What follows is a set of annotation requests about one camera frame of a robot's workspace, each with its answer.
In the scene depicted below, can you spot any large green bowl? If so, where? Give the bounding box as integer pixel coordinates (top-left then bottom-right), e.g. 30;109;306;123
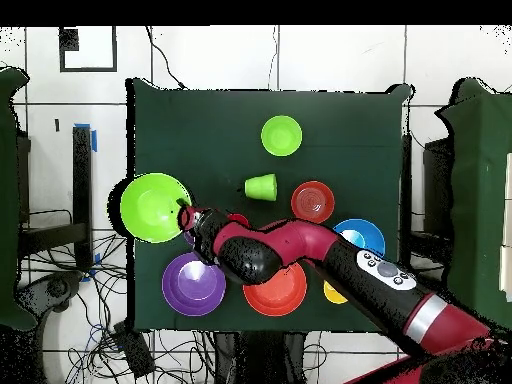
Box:
119;172;194;244

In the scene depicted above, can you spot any green cup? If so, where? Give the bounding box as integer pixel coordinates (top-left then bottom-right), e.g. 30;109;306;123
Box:
244;172;278;202

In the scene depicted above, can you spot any small green bowl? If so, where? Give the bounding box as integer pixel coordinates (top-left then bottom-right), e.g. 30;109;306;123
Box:
260;114;304;158

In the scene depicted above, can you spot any small orange bowl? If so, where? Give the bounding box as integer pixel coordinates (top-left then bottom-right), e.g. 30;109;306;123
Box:
290;180;336;225

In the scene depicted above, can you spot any red cup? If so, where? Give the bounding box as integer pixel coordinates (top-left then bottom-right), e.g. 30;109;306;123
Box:
226;212;251;229

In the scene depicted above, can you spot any large purple bowl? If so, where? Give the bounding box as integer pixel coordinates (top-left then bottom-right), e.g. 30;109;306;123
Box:
161;251;228;318

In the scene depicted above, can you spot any black metal stand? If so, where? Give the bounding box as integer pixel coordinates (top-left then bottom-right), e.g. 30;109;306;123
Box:
18;126;94;271

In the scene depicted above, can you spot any blue tape strip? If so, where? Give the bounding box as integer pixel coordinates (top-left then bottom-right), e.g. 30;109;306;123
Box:
74;122;98;153

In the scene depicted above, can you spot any large orange bowl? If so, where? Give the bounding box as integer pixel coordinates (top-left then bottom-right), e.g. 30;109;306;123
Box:
242;261;308;318

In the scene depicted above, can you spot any dark green tablecloth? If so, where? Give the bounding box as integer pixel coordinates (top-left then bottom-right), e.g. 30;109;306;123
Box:
126;77;413;335

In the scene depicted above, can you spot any black power strip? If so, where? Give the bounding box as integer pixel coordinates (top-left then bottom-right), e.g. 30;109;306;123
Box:
112;321;156;379

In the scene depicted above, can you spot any black office chair base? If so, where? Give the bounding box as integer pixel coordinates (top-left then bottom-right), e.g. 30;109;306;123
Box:
17;271;83;317

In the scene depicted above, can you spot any yellow cup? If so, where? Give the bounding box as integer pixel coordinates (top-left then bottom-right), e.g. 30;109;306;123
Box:
322;279;349;305

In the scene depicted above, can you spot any blue bowl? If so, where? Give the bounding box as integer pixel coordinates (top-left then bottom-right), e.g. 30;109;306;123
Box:
332;218;387;258

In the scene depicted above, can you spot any green cloth side table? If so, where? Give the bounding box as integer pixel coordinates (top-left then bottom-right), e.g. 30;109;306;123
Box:
0;66;37;331
435;77;512;341

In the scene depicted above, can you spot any black box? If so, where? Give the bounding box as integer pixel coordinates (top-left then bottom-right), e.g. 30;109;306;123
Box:
422;137;454;241

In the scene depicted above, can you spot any tangle of black cables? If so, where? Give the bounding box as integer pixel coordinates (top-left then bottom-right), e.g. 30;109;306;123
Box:
19;233;217;384

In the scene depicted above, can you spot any black floor cable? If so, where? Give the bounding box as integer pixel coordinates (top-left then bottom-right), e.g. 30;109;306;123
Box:
144;26;188;90

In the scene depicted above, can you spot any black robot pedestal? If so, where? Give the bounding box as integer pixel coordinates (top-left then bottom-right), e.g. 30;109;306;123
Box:
213;331;306;384

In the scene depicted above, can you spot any black square floor frame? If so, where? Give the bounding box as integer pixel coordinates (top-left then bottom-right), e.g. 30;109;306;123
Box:
58;26;118;73

